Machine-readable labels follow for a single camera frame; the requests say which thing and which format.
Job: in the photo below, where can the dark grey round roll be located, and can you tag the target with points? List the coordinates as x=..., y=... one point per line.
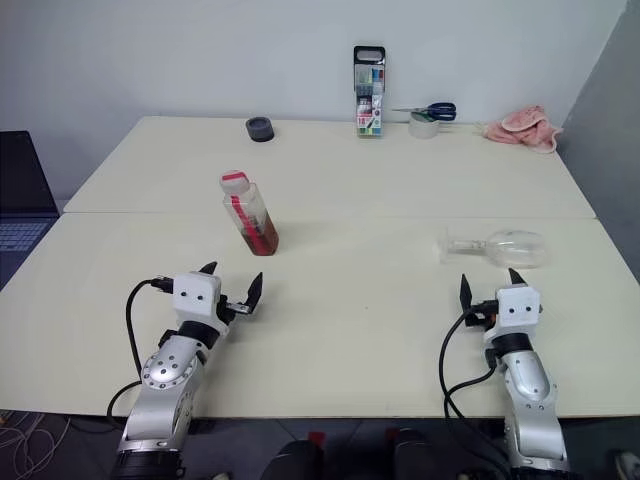
x=260, y=130

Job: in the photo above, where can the clear tape roll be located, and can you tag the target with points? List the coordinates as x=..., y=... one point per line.
x=422, y=127

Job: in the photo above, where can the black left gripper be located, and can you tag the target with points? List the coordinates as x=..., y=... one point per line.
x=224, y=311

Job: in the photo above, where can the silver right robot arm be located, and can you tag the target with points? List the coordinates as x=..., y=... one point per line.
x=530, y=395

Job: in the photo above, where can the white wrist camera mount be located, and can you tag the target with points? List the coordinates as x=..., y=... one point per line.
x=195, y=297
x=517, y=310

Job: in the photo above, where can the dark laptop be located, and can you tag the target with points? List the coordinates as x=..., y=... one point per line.
x=22, y=200

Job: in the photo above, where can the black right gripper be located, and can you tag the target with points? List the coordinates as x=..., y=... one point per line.
x=481, y=312

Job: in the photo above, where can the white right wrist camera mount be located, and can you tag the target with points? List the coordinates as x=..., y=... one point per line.
x=517, y=310

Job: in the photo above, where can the white sneaker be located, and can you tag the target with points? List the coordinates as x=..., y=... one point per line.
x=629, y=465

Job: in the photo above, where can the clear bottle with red liquid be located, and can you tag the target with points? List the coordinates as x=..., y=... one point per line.
x=257, y=225

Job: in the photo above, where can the pink cloth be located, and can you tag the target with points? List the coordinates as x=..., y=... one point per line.
x=525, y=127

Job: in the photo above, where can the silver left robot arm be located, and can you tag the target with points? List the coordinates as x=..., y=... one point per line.
x=162, y=385

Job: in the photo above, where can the marker pen pack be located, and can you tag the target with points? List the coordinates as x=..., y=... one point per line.
x=369, y=95

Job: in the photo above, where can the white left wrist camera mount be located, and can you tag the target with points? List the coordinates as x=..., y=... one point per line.
x=195, y=297

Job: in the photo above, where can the clear wine glass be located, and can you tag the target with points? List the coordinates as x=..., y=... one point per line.
x=515, y=248

